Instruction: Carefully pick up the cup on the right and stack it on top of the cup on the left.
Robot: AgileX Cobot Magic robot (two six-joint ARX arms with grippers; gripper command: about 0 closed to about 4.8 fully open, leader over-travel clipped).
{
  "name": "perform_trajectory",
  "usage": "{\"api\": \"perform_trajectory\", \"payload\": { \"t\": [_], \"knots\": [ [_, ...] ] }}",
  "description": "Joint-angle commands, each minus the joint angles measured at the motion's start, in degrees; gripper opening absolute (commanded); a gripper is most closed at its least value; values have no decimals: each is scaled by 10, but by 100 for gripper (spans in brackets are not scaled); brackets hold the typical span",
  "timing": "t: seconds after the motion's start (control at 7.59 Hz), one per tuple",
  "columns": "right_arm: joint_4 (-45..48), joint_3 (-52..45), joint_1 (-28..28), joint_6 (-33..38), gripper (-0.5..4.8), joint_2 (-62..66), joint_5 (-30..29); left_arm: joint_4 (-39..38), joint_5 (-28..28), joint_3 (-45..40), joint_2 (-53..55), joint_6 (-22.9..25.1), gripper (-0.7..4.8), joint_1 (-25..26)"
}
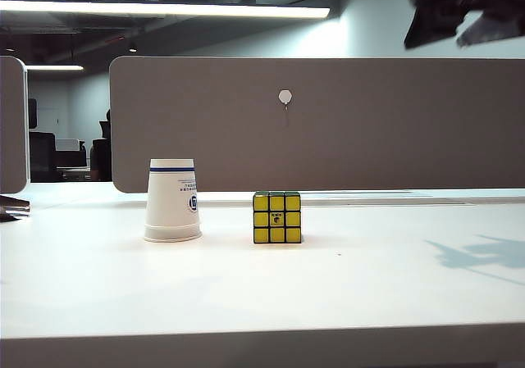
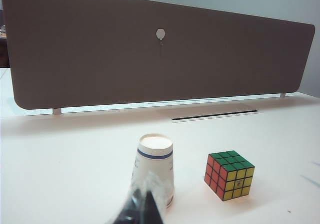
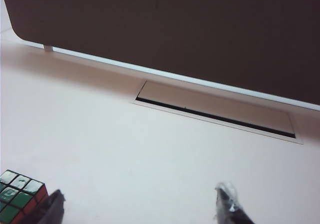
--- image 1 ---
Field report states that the long ceiling light strip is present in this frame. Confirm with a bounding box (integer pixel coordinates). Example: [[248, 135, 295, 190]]
[[0, 0, 331, 20]]

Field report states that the Rubik's cube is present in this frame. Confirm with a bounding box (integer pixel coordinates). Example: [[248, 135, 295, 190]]
[[252, 190, 304, 246]]

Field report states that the narrow grey desk partition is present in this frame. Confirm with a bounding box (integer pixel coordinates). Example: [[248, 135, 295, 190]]
[[0, 55, 30, 195]]

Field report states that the white background box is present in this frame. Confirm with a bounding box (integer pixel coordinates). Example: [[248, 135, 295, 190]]
[[55, 138, 86, 152]]

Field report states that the black background cabinet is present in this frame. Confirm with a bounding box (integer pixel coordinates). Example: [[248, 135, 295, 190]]
[[28, 132, 57, 183]]

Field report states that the short ceiling light strip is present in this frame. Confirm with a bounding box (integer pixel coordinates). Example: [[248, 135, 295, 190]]
[[24, 65, 84, 72]]

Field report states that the seated person in background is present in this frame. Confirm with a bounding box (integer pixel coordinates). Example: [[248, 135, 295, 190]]
[[89, 108, 112, 182]]

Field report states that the wide grey desk partition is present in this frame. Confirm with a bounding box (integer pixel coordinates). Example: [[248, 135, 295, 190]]
[[108, 55, 525, 193]]

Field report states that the dark flat object on desk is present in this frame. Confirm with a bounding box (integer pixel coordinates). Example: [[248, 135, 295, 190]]
[[0, 194, 33, 223]]

